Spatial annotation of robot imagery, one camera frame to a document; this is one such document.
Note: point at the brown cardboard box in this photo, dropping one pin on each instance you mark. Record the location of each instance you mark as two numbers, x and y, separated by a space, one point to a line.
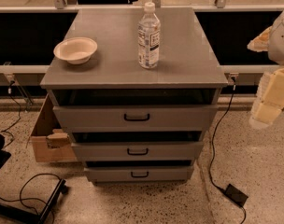
49 142

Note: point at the white paper bowl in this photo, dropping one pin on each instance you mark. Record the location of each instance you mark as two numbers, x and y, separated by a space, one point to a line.
75 50

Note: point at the grey drawer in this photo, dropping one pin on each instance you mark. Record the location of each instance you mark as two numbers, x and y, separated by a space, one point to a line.
138 174
134 118
138 151

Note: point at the black power adapter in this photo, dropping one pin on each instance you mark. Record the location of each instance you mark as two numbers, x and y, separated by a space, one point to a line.
236 195

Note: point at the grey drawer cabinet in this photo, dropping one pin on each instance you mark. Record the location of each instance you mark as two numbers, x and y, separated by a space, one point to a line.
188 73

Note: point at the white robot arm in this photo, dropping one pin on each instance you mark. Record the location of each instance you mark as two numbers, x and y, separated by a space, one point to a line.
271 40

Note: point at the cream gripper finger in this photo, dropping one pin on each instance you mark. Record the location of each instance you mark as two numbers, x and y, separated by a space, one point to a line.
269 101

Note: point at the grey bottom drawer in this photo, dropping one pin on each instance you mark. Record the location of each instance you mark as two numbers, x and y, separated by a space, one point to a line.
138 174

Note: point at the black stand base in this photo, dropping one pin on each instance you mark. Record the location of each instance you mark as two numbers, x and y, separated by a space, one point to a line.
25 217

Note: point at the clear plastic water bottle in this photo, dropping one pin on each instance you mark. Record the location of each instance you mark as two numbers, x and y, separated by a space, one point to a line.
149 28

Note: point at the grey top drawer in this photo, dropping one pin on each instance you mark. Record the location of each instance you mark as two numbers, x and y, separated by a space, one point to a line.
134 118

